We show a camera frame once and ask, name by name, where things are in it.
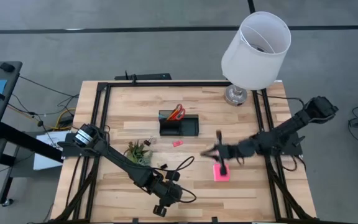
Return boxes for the black floor cable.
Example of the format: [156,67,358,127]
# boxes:
[19,75,80,98]

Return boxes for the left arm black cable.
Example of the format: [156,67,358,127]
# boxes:
[154,155,198,204]

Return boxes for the green potted succulent plant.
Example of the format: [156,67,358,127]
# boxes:
[124,139,154,166]

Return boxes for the thin black cable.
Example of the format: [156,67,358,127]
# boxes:
[256,93,306,108]

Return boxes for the black box with antenna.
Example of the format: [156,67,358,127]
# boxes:
[114,70,173,81]

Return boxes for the black aluminium table frame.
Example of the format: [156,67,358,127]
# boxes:
[53,80,318,224]

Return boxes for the grey side desk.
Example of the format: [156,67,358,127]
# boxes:
[0,61,64,208]

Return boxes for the black computer mouse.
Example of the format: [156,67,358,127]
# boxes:
[0,62,16,73]

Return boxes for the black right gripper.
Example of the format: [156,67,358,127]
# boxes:
[200,129,241,177]

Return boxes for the white box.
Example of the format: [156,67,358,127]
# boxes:
[32,130,71,171]

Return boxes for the black mesh desk organizer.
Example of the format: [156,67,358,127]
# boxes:
[158,110,200,137]

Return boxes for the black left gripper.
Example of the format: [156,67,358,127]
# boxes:
[147,169,186,218]

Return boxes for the table lamp white shade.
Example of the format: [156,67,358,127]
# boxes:
[221,11,292,107]

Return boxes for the red handled scissors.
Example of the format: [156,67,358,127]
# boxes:
[166,103,186,121]

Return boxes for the pink sticky note pad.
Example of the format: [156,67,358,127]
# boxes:
[213,163,231,182]

